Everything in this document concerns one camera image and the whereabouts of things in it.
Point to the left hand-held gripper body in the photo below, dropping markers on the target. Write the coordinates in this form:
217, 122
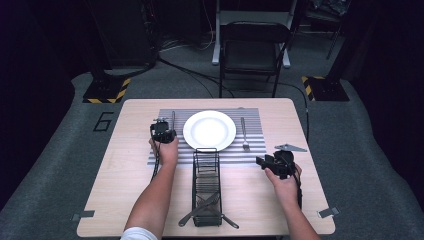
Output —
161, 131

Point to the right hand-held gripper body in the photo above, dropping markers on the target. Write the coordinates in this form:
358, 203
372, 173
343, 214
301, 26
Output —
283, 161

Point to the silver table knife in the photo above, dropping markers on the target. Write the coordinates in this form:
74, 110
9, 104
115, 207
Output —
173, 120

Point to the silver fork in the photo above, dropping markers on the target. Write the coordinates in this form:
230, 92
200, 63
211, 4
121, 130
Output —
244, 135

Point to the person's left hand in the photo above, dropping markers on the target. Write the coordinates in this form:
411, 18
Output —
167, 151

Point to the person's right hand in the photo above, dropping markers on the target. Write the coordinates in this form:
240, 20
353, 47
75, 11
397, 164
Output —
283, 188

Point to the brown white striped placemat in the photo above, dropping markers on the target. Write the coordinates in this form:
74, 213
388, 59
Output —
253, 133

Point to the white round plate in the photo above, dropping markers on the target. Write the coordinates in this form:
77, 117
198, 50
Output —
209, 130

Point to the dark cutlery piece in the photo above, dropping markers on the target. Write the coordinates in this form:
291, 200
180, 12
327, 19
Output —
226, 220
198, 211

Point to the grey tape tab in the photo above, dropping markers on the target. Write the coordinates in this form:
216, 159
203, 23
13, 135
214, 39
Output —
83, 215
329, 212

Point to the black yellow striped stand base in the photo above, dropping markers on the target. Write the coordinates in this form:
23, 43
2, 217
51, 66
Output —
326, 88
106, 90

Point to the dark equipment cabinet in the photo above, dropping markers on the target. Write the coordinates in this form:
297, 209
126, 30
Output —
126, 33

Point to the white sleeve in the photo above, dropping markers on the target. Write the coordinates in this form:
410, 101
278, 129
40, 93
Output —
138, 234

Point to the black folding chair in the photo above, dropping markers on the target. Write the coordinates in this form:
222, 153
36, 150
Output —
253, 50

